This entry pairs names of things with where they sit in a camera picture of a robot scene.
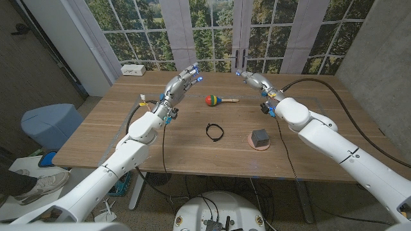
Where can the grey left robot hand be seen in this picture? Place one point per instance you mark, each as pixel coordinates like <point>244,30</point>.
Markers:
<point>175,88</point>

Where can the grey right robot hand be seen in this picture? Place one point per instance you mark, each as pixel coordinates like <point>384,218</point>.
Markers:
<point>260,81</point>

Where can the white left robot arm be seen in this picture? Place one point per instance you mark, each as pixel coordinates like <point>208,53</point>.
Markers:
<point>122,160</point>

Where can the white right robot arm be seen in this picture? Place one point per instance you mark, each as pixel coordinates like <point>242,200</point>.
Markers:
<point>346,154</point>

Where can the colourful striped wooden maraca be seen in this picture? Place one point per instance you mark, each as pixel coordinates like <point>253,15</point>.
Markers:
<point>211,100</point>

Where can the white power box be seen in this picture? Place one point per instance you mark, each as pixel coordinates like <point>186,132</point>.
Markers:
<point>133,69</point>

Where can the dark grey cube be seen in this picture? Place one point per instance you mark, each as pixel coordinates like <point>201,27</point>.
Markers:
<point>260,137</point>

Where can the printed window backdrop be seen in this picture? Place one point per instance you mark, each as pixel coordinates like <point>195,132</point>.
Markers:
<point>208,32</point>

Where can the pink round coaster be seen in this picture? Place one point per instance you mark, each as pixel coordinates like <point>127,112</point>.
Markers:
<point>257,148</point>

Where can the black round grille disc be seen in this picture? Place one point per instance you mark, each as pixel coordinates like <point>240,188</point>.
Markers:
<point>159,178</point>

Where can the white table leg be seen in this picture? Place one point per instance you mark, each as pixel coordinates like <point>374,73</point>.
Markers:
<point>137,192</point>

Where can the teal plastic basket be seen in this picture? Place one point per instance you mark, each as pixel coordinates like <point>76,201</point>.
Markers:
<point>122,187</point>

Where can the grey table leg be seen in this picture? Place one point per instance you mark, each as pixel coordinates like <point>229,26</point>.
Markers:
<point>304,202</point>

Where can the blue-grey upholstered stool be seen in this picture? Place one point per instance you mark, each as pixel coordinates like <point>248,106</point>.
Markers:
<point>51,125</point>

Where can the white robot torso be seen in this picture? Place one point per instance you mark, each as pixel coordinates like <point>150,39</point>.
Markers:
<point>221,208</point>

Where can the white toy airplane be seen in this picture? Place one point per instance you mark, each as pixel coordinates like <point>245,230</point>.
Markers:
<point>106,213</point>

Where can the blue floor object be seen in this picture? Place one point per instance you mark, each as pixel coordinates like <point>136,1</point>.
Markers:
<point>46,160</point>

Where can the grey sneaker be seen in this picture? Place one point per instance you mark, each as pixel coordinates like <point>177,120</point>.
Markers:
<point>45,186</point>

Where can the white floor mat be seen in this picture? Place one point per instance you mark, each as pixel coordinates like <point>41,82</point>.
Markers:
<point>29,165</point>

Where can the person's dark trouser leg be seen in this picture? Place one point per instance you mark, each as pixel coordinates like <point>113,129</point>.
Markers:
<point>14,183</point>

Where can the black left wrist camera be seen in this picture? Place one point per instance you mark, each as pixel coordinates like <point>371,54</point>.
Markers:
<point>172,114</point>

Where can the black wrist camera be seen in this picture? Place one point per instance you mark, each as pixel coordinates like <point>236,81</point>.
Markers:
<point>172,114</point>
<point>266,108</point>

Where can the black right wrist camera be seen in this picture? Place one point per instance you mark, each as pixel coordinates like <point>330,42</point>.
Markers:
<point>266,108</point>

